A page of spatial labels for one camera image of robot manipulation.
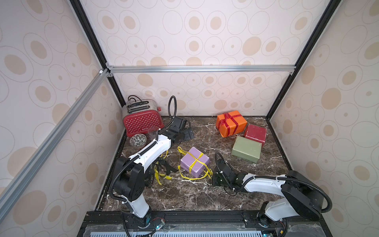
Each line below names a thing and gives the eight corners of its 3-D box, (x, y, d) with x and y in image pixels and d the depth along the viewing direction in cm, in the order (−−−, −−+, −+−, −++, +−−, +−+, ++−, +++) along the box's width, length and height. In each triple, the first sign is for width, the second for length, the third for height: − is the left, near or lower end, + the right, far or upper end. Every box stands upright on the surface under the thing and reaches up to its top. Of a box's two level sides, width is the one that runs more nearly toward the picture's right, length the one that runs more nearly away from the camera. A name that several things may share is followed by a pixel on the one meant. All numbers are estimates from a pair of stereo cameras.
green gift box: (230, 155, 100) (232, 150, 95) (234, 140, 108) (236, 134, 103) (256, 164, 96) (259, 159, 91) (258, 147, 104) (262, 142, 99)
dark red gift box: (242, 142, 106) (244, 136, 101) (245, 129, 114) (248, 122, 109) (261, 148, 103) (265, 142, 97) (263, 134, 111) (267, 128, 105)
